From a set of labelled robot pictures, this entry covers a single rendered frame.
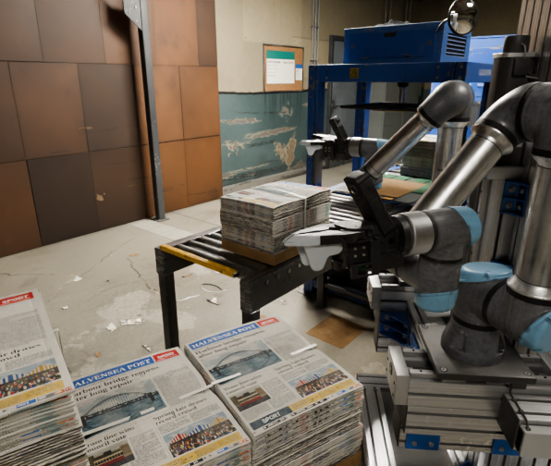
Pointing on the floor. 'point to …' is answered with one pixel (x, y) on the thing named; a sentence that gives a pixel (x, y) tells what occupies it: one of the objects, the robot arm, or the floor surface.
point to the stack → (224, 404)
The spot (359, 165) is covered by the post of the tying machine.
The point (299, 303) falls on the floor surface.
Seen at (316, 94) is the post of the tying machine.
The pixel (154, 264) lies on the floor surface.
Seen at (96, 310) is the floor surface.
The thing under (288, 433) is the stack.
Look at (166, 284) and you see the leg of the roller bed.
